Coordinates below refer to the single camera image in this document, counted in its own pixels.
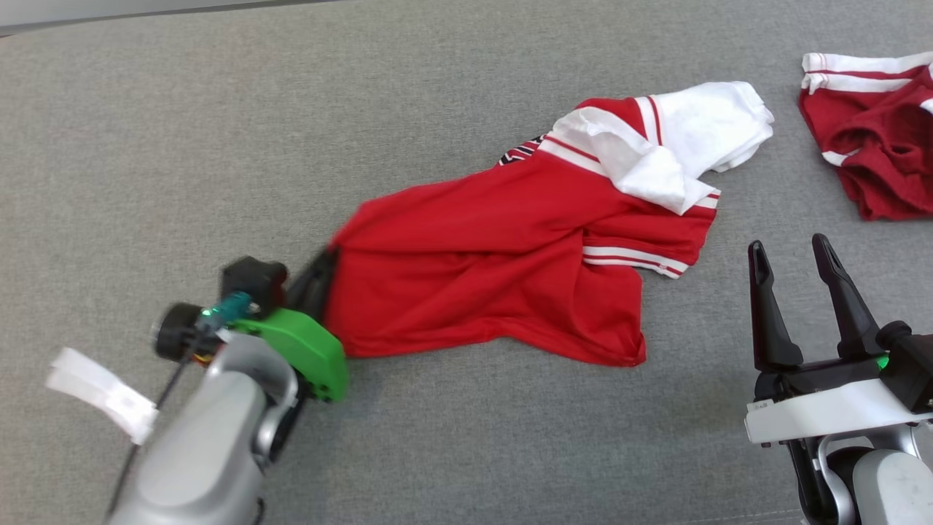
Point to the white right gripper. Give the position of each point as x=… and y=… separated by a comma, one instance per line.
x=824, y=412

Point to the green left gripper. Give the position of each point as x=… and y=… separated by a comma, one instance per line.
x=313, y=350

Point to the red shirt with white sleeves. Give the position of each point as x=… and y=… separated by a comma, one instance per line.
x=474, y=270

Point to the dark red striped shorts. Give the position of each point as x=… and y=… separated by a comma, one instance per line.
x=882, y=138

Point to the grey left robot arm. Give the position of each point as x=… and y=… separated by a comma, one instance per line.
x=204, y=437

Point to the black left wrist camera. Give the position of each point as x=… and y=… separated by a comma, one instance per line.
x=251, y=281

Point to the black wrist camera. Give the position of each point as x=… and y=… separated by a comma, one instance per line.
x=911, y=364
x=251, y=281

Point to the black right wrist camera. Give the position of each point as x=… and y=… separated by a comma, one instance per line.
x=911, y=364

